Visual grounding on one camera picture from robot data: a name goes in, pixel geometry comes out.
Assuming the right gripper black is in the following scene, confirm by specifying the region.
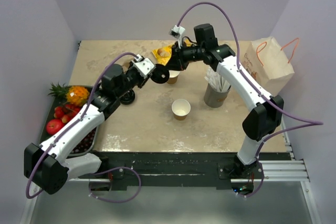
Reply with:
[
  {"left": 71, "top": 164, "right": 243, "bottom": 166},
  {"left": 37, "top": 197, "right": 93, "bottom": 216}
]
[{"left": 165, "top": 40, "right": 205, "bottom": 71}]

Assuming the brown paper cup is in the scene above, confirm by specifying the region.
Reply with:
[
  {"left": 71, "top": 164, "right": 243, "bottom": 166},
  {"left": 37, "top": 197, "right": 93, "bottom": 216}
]
[
  {"left": 171, "top": 99, "right": 191, "bottom": 121},
  {"left": 166, "top": 70, "right": 180, "bottom": 85}
]

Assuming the black coffee cup lid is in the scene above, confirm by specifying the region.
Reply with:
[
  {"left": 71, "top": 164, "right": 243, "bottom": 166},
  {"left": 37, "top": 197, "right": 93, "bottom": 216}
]
[{"left": 151, "top": 64, "right": 170, "bottom": 84}]

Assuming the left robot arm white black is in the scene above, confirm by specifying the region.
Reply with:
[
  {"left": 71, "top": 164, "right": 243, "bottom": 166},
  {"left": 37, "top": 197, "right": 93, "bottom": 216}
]
[{"left": 24, "top": 59, "right": 155, "bottom": 199}]

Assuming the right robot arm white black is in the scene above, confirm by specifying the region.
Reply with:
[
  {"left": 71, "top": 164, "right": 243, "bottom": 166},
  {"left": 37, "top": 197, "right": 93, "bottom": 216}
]
[{"left": 165, "top": 24, "right": 284, "bottom": 178}]

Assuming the brown paper takeout bag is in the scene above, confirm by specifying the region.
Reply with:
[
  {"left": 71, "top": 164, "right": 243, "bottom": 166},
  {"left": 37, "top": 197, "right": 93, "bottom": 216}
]
[{"left": 240, "top": 37, "right": 300, "bottom": 97}]

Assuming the cardboard cup carrier tray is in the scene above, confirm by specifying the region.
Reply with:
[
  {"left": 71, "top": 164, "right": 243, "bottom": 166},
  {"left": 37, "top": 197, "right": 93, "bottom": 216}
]
[{"left": 122, "top": 62, "right": 130, "bottom": 71}]

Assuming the yellow Lays chips bag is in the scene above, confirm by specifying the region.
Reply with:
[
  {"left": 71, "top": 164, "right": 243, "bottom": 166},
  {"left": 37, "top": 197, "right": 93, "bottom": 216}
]
[{"left": 152, "top": 39, "right": 202, "bottom": 65}]

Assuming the grey straw holder cup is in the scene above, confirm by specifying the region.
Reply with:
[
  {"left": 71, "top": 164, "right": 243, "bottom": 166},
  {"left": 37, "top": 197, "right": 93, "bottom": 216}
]
[{"left": 203, "top": 84, "right": 231, "bottom": 108}]

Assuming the toy pineapple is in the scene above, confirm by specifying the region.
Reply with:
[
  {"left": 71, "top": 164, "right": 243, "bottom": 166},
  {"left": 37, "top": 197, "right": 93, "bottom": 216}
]
[{"left": 48, "top": 83, "right": 90, "bottom": 106}]

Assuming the small red fruits cluster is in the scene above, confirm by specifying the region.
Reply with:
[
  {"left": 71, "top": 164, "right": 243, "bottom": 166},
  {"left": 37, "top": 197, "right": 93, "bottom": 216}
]
[{"left": 54, "top": 104, "right": 81, "bottom": 124}]

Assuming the dark grapes bunch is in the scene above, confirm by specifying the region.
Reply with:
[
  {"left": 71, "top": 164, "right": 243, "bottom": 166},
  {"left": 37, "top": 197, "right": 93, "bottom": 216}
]
[{"left": 70, "top": 128, "right": 97, "bottom": 154}]

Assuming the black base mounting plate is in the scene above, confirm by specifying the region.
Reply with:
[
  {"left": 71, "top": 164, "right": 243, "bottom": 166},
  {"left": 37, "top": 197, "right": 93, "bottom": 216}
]
[{"left": 81, "top": 152, "right": 290, "bottom": 190}]

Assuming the large red apple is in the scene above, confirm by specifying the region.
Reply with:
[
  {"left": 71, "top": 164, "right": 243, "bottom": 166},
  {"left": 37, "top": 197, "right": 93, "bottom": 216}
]
[{"left": 46, "top": 119, "right": 65, "bottom": 135}]

